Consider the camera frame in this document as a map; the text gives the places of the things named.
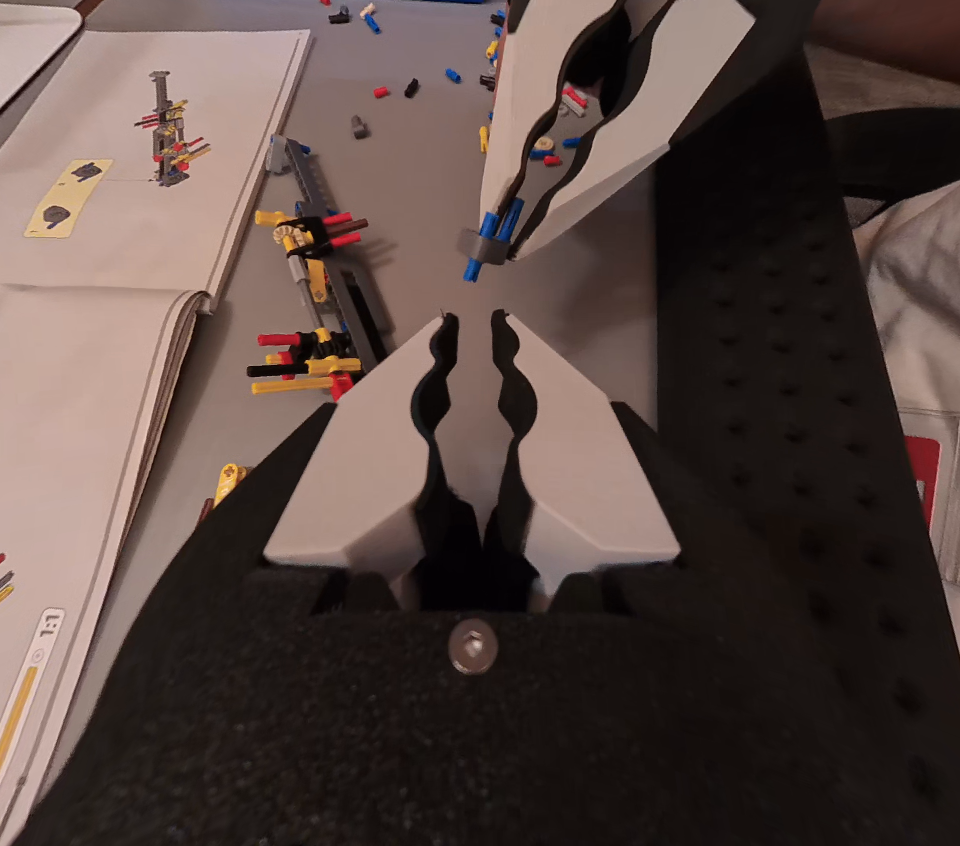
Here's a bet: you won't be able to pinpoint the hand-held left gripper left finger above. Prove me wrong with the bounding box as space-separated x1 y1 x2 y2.
262 314 462 611

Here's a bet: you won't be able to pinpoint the long grey Technic assembly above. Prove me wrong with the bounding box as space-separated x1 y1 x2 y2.
247 134 395 397

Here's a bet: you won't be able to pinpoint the lego instruction booklet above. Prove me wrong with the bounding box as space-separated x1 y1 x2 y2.
0 29 312 825

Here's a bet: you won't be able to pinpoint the scattered small lego pieces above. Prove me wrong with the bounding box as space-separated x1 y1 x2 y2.
478 10 601 168

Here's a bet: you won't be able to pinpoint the white stand with flat base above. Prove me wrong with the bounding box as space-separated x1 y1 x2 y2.
0 2 82 110

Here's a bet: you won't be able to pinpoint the pile of lego beams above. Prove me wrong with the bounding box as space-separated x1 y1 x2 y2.
196 462 250 525

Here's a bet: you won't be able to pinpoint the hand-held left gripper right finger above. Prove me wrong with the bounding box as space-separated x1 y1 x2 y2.
491 308 682 613

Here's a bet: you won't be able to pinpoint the grey lego connector blue pins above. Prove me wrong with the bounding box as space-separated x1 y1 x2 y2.
457 197 526 282

